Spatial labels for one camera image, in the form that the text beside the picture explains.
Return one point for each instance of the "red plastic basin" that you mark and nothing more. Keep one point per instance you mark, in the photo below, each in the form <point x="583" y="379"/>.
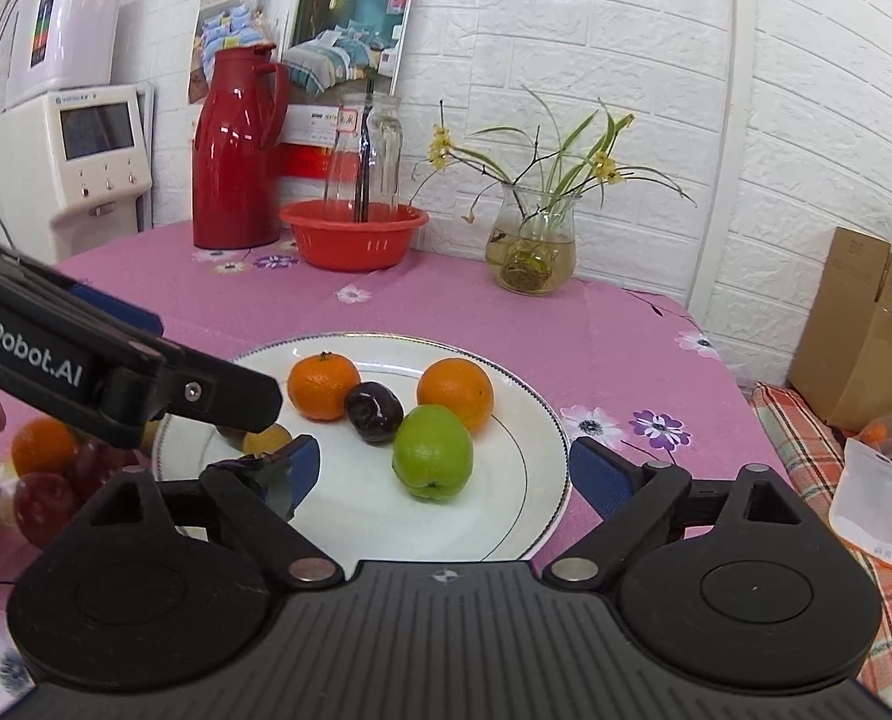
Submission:
<point x="352" y="244"/>

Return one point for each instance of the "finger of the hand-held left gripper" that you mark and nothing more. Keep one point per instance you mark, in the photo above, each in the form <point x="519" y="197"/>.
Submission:
<point x="119" y="309"/>
<point x="213" y="397"/>

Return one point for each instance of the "black stirring stick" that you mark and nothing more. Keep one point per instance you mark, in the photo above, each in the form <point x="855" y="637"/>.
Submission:
<point x="363" y="165"/>

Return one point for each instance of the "white plate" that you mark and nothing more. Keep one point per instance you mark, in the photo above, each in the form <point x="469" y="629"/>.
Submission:
<point x="356" y="510"/>

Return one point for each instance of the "pink floral tablecloth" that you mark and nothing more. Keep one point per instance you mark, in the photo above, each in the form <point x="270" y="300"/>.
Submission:
<point x="491" y="315"/>

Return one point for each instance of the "brown kiwi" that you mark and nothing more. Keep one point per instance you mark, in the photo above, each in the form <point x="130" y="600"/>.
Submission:
<point x="150" y="435"/>
<point x="267" y="440"/>

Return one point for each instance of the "white vertical wall pipe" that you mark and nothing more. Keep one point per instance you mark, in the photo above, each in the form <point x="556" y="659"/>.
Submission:
<point x="745" y="112"/>

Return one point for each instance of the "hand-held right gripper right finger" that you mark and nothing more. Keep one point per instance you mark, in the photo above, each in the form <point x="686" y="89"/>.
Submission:
<point x="599" y="476"/>

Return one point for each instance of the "bedding wall calendar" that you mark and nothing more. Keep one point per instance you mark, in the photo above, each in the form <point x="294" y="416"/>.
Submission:
<point x="341" y="30"/>

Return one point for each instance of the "green apple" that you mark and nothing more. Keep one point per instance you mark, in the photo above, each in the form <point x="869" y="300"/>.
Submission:
<point x="431" y="454"/>

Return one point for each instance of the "red thermos jug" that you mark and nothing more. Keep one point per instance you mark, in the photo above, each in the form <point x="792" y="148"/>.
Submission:
<point x="236" y="165"/>

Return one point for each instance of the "green plant with yellow flowers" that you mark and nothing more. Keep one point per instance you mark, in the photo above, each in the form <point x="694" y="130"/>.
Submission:
<point x="440" y="150"/>

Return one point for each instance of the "bumpy tangerine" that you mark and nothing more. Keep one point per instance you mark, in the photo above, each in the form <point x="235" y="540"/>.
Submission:
<point x="41" y="446"/>

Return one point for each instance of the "glass vase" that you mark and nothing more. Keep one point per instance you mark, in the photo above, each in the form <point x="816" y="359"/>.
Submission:
<point x="528" y="255"/>

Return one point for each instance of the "glass pitcher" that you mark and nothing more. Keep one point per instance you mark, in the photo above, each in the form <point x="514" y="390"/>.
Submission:
<point x="384" y="157"/>

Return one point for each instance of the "white plastic pouch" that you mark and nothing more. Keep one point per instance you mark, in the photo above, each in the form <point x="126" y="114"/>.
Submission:
<point x="869" y="502"/>

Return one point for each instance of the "red apple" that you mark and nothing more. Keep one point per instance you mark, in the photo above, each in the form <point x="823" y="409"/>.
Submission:
<point x="44" y="510"/>
<point x="101" y="469"/>

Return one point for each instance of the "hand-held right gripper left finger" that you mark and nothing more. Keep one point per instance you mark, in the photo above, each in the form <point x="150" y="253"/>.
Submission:
<point x="299" y="476"/>

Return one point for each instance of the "dark purple plum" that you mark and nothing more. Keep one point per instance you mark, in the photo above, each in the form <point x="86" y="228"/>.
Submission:
<point x="371" y="412"/>

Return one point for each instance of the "cardboard box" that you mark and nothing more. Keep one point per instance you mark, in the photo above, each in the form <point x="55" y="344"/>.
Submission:
<point x="843" y="330"/>

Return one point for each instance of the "tangerine with green stem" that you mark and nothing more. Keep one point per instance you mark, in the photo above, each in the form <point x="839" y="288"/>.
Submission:
<point x="324" y="390"/>

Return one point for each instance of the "white water dispenser with screen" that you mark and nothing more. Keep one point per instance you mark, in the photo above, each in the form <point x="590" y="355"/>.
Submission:
<point x="33" y="195"/>

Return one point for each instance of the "white wall water purifier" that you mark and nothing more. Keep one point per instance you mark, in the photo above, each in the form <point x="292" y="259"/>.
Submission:
<point x="78" y="30"/>

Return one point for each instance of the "smooth orange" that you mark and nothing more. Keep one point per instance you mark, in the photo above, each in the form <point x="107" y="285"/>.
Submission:
<point x="455" y="390"/>

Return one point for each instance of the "plaid cloth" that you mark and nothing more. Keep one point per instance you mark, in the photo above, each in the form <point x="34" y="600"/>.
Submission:
<point x="798" y="435"/>

